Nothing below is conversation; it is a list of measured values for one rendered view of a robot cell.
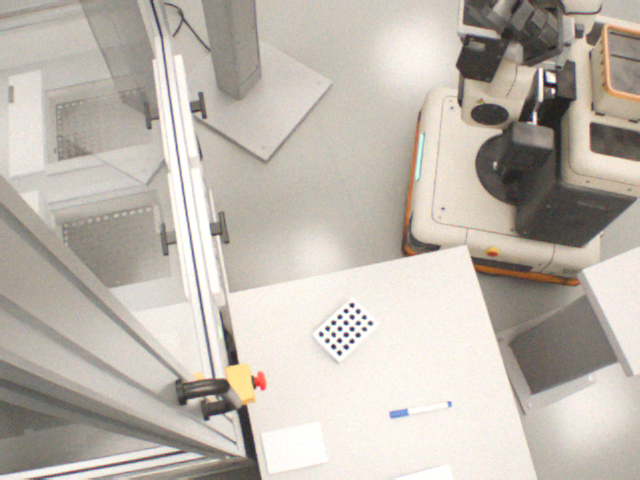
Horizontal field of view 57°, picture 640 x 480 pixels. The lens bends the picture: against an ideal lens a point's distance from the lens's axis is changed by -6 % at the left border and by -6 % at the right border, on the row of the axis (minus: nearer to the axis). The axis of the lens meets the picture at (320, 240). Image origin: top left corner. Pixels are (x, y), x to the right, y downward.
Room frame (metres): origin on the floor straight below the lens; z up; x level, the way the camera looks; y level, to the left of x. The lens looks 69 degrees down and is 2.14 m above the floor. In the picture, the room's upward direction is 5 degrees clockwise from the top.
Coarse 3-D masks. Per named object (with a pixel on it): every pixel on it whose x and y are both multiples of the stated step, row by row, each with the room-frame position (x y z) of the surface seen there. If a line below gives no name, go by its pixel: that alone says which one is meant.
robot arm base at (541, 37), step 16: (544, 16) 0.86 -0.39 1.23; (560, 16) 0.89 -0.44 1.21; (512, 32) 0.84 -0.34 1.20; (528, 32) 0.83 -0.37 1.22; (544, 32) 0.83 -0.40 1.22; (560, 32) 0.84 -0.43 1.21; (528, 48) 0.83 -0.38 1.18; (544, 48) 0.82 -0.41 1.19; (560, 48) 0.80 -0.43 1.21; (528, 64) 0.80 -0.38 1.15
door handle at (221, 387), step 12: (180, 384) 0.07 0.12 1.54; (192, 384) 0.08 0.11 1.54; (204, 384) 0.08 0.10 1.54; (216, 384) 0.08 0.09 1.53; (228, 384) 0.08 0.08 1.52; (180, 396) 0.06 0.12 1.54; (192, 396) 0.06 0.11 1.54; (228, 396) 0.07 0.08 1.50; (204, 408) 0.07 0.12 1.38; (216, 408) 0.07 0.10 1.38; (228, 408) 0.07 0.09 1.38; (204, 420) 0.06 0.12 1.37
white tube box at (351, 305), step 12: (348, 300) 0.39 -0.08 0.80; (336, 312) 0.36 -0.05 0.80; (348, 312) 0.36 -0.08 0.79; (360, 312) 0.37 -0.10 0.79; (324, 324) 0.33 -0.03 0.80; (336, 324) 0.33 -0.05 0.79; (348, 324) 0.34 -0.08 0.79; (360, 324) 0.34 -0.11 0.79; (372, 324) 0.34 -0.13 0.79; (312, 336) 0.30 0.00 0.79; (324, 336) 0.30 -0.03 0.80; (336, 336) 0.31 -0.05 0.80; (348, 336) 0.31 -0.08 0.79; (360, 336) 0.31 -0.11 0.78; (324, 348) 0.28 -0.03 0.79; (336, 348) 0.28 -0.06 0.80; (348, 348) 0.28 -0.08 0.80; (336, 360) 0.25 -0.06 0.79
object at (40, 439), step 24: (0, 408) 0.02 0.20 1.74; (24, 408) 0.02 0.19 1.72; (0, 432) 0.01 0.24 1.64; (24, 432) 0.01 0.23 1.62; (48, 432) 0.01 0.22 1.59; (72, 432) 0.02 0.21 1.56; (96, 432) 0.02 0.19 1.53; (0, 456) -0.02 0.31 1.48; (24, 456) -0.01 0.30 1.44; (48, 456) -0.01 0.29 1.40; (72, 456) -0.01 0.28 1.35; (96, 456) 0.00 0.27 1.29; (120, 456) 0.00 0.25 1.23; (144, 456) 0.01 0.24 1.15
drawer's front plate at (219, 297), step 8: (192, 176) 0.59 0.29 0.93; (200, 176) 0.60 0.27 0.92; (200, 184) 0.58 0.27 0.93; (200, 192) 0.56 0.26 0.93; (200, 200) 0.54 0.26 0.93; (200, 208) 0.52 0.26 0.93; (208, 208) 0.56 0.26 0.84; (200, 216) 0.50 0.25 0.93; (208, 216) 0.52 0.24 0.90; (200, 224) 0.48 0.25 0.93; (208, 224) 0.49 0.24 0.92; (208, 232) 0.47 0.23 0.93; (208, 240) 0.45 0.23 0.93; (208, 248) 0.43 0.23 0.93; (208, 256) 0.42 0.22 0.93; (208, 264) 0.40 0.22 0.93; (216, 264) 0.41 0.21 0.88; (216, 272) 0.38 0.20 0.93; (216, 280) 0.37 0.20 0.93; (216, 288) 0.35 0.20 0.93; (216, 296) 0.34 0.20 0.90; (224, 296) 0.36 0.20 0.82; (224, 304) 0.34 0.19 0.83
